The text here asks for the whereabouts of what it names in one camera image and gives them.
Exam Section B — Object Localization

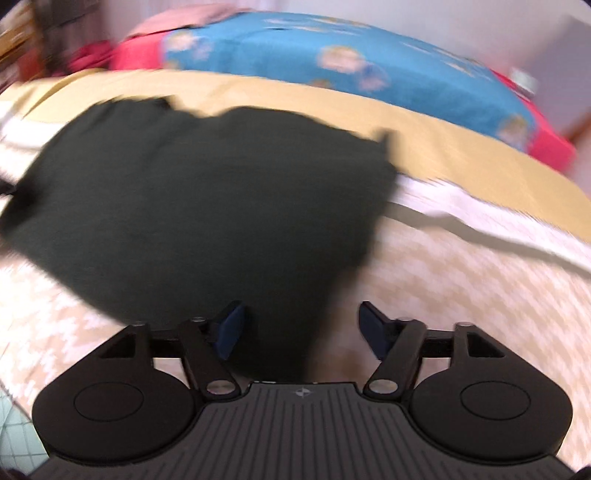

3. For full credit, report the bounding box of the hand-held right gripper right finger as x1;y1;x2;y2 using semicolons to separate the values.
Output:
358;301;507;400

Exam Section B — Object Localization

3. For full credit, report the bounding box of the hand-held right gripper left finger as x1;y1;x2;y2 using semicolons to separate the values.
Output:
99;300;245;400

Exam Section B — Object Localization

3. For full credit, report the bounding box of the dark green sweater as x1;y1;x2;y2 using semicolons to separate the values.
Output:
0;95;400;384

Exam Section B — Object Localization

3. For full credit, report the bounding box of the pink clothes pile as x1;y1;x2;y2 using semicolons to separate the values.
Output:
69;41;116;71

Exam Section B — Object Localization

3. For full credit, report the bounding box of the yellow and white quilted bedspread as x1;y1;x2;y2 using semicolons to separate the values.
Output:
0;69;591;480

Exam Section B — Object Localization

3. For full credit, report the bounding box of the blue floral pillow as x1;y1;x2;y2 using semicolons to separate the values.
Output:
159;11;539;153

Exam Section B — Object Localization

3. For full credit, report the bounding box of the pink cloth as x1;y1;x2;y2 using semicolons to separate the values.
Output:
131;4;243;34

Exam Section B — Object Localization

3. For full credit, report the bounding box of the dark furniture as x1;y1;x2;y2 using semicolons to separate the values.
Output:
0;0;109;90

